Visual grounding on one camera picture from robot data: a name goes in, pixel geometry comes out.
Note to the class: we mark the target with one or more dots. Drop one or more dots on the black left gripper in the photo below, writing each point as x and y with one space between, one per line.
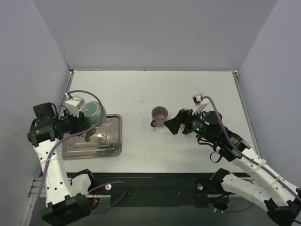
78 123

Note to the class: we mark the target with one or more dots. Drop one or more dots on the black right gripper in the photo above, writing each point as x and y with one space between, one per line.
185 122

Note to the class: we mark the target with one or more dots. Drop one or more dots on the lilac mug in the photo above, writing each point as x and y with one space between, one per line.
159 115

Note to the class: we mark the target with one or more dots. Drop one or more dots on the beige round mug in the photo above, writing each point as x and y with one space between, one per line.
90 134

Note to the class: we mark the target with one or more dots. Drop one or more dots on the green mug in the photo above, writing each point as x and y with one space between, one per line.
94 114

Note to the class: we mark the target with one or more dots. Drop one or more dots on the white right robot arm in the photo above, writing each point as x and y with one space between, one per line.
279 198

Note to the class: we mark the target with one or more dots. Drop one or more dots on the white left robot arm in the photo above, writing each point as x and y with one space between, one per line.
66 199

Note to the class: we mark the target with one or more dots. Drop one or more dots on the metal tray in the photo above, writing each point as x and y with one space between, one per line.
105 142

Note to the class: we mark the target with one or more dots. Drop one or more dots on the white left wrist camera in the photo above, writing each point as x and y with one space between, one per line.
74 104

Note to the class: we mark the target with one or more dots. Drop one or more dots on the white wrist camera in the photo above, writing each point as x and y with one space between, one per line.
74 104
200 103

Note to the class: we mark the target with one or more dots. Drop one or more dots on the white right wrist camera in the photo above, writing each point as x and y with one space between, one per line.
200 103

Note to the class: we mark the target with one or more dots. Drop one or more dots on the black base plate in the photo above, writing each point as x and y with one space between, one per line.
159 189

